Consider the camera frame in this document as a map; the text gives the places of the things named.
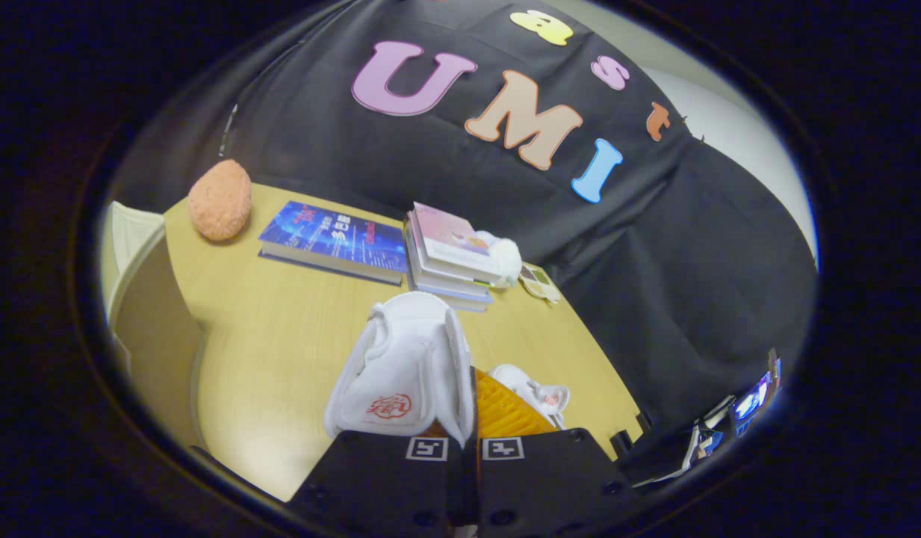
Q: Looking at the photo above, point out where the beige fabric storage box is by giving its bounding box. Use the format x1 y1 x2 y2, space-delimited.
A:
100 200 207 457

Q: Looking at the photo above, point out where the light blue cover book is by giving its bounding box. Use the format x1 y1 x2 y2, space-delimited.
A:
409 269 494 313

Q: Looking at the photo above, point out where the black backdrop cloth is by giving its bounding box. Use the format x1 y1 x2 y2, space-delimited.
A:
109 0 818 457

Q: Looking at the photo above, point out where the grey cover book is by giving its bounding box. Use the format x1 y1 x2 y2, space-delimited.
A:
404 213 498 296

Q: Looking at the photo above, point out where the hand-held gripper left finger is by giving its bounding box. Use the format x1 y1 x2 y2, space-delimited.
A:
285 422 474 528

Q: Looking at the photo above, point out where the pink cover book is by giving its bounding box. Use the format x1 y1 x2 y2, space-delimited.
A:
412 202 506 283

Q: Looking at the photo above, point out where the white fluffy cloth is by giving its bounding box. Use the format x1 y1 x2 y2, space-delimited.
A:
475 230 522 288

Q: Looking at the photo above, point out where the pink textured sponge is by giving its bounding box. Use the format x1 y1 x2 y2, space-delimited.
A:
188 159 252 241

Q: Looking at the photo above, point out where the white canvas shoe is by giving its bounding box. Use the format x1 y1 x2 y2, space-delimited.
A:
324 291 476 448
490 364 571 430

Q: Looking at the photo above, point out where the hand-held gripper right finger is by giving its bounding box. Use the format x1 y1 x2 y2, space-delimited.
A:
471 365 645 530

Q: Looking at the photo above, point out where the computer monitor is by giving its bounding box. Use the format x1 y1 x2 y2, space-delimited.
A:
731 370 776 423

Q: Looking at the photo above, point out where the small makeup palette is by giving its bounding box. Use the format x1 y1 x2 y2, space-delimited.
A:
520 262 562 303

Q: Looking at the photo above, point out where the dark blue cover book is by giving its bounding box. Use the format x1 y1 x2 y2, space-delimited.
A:
258 200 409 286

